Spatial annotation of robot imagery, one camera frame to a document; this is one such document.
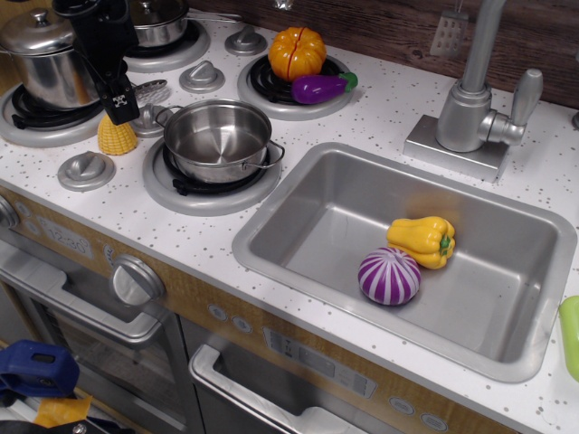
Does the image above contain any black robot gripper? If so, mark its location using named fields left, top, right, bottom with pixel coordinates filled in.
left=52, top=1, right=139, bottom=126

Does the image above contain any yellow toy bell pepper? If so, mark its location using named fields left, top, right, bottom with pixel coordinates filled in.
left=386, top=216, right=456, bottom=269

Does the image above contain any silver oven door handle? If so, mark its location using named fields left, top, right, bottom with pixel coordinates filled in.
left=1, top=242, right=164, bottom=349

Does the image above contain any front left stove burner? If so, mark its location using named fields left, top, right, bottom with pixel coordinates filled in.
left=1, top=84, right=104, bottom=148

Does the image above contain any rear lidded steel pot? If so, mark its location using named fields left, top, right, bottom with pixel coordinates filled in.
left=128, top=0, right=242, bottom=49

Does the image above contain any orange toy pumpkin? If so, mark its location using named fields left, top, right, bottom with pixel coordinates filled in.
left=268, top=27, right=327, bottom=82

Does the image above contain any purple striped toy onion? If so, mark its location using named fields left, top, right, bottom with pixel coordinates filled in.
left=357, top=247, right=422, bottom=306

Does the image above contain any grey stove knob rear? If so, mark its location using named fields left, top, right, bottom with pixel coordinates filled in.
left=224, top=25, right=268, bottom=56

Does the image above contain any grey stove knob behind corn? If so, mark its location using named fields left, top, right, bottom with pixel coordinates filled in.
left=129, top=103, right=181, bottom=138

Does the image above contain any rear left stove burner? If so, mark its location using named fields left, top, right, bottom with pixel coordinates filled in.
left=125, top=22, right=210, bottom=73

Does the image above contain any silver hanging spatula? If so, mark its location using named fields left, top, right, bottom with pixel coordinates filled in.
left=430, top=1, right=469, bottom=59

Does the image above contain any purple toy eggplant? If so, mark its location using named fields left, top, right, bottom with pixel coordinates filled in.
left=290, top=72, right=358, bottom=105

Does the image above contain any small steel pan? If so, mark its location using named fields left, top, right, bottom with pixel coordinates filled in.
left=156, top=99, right=285, bottom=184

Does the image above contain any yellow toy corn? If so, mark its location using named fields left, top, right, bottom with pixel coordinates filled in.
left=98, top=115, right=138, bottom=156

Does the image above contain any green object at edge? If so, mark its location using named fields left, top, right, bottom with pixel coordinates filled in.
left=559, top=296, right=579, bottom=382

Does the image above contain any grey stove knob middle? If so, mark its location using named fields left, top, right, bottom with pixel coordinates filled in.
left=179, top=61, right=225, bottom=94

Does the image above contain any silver toy faucet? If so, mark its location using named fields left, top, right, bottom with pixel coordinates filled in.
left=403, top=1, right=544, bottom=183

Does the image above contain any slotted steel spoon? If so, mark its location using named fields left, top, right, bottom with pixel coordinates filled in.
left=132, top=80, right=167, bottom=99

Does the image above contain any silver sink basin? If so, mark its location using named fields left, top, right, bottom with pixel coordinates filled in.
left=233, top=143, right=577, bottom=382

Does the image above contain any silver dishwasher door handle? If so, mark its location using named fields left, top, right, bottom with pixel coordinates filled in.
left=189, top=344, right=365, bottom=434

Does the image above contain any blue clamp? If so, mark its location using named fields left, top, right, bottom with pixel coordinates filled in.
left=1, top=340, right=80, bottom=406

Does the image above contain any large lidded steel pot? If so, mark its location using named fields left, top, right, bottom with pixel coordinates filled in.
left=1, top=8, right=99, bottom=110

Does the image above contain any front right stove burner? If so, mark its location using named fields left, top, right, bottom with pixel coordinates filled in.
left=142, top=138, right=283, bottom=217

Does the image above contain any silver knob far left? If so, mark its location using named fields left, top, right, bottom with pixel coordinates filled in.
left=0, top=196, right=20, bottom=229

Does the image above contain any grey stove knob front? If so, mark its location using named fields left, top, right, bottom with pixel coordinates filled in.
left=57, top=151, right=116, bottom=192

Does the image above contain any silver oven dial knob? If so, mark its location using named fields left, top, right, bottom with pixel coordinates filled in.
left=109, top=254, right=166, bottom=307

